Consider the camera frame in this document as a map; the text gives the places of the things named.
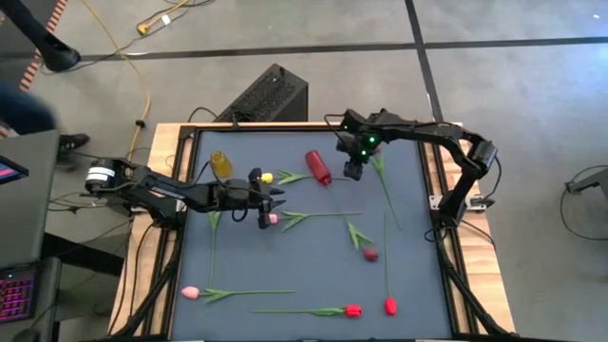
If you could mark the yellow ribbed glass vase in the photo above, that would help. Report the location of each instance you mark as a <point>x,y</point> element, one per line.
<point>221,165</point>

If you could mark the red ribbed glass vase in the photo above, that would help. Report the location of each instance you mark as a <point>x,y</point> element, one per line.
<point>318,167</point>

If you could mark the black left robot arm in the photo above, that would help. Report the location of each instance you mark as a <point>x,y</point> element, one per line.
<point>157,187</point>

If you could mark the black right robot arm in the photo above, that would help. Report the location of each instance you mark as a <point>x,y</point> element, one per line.
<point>418,129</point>

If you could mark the yellow artificial tulip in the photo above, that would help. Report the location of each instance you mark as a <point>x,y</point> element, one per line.
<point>214,219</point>
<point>290,177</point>

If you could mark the grey metal stand foot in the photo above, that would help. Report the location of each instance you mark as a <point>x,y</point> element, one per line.
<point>589,183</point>

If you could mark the black computer tower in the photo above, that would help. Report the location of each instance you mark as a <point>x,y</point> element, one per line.
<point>271,95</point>

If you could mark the person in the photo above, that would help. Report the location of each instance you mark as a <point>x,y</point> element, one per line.
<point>24,111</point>

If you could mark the bright red artificial tulip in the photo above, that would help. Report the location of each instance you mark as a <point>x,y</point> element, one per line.
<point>353,311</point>
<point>390,307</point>

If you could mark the black desk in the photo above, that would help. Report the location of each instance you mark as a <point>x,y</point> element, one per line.
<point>28,209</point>

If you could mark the black aluminium table frame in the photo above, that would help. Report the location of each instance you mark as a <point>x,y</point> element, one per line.
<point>187,133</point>

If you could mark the pink artificial tulip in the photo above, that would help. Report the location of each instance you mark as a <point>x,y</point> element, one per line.
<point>292,217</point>

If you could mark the purple backlit keyboard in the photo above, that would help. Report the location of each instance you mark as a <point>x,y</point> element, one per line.
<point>16,294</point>

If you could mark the monitor with pink screen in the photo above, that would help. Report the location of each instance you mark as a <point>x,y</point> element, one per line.
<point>7,172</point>

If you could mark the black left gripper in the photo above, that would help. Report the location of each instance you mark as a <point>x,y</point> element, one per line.
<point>233,197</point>

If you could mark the green stem foreground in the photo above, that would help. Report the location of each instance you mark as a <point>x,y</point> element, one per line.
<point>190,293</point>

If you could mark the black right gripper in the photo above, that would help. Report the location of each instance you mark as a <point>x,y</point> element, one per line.
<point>354,148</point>

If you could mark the dark red artificial tulip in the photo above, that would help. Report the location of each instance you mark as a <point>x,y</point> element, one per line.
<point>370,255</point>
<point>379,164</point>

